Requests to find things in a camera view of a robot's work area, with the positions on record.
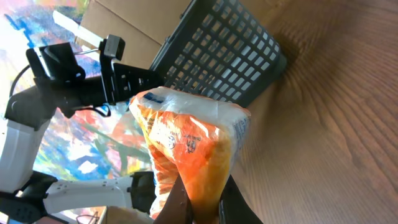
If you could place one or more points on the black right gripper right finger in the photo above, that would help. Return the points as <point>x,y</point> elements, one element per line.
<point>233,208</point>

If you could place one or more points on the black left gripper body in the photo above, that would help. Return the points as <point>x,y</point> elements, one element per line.
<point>121,82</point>

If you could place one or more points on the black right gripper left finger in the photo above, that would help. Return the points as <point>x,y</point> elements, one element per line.
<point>177,209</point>

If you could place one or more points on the small orange packet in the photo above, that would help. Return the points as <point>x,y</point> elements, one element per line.
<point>192,137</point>

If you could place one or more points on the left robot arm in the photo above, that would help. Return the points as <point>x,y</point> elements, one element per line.
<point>61,86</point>

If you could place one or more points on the brown cardboard box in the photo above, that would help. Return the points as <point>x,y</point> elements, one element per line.
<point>142,24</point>

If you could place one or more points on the colourful painted cloth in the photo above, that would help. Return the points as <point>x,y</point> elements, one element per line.
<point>86,146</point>

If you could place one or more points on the grey plastic mesh basket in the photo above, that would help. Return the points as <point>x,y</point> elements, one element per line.
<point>220,50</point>

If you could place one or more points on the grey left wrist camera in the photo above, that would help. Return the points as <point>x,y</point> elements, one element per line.
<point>113,46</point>

